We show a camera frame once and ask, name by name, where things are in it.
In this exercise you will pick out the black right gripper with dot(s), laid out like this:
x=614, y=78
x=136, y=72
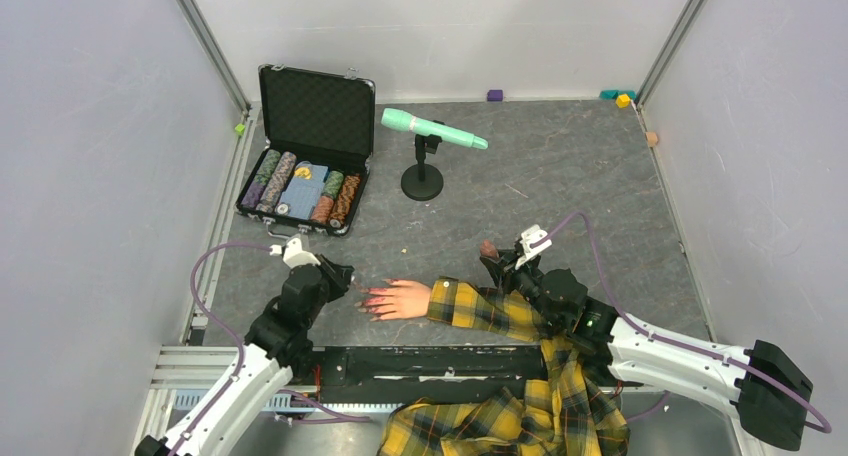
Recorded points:
x=496, y=267

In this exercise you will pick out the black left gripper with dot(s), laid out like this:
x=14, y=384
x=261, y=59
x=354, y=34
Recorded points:
x=338, y=275

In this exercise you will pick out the pink nail polish bottle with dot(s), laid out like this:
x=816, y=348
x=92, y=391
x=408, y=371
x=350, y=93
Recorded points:
x=488, y=249

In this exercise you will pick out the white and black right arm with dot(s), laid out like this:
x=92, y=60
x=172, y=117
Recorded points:
x=759, y=386

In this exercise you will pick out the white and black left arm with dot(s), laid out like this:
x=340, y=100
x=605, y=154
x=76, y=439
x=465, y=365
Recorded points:
x=267, y=359

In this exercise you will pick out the mannequin hand with stained nails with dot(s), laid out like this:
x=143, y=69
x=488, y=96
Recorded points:
x=399, y=299

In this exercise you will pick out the black microphone stand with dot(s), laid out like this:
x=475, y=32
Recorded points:
x=422, y=181

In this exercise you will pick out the black poker chip case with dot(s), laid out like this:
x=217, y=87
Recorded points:
x=322, y=118

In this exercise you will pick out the mint green microphone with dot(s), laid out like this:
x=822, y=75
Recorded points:
x=402, y=121

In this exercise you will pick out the teal block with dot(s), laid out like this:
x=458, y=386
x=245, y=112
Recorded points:
x=613, y=94

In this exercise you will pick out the yellow cube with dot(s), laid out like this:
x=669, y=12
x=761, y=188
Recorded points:
x=623, y=100

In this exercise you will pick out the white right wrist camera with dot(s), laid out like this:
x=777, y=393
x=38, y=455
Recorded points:
x=532, y=242

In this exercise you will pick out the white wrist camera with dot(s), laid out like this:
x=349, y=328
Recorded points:
x=532, y=242
x=294, y=252

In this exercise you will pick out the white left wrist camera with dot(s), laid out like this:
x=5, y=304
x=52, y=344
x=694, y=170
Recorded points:
x=294, y=252

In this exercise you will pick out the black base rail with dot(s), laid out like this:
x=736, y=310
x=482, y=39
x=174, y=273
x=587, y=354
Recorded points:
x=406, y=374

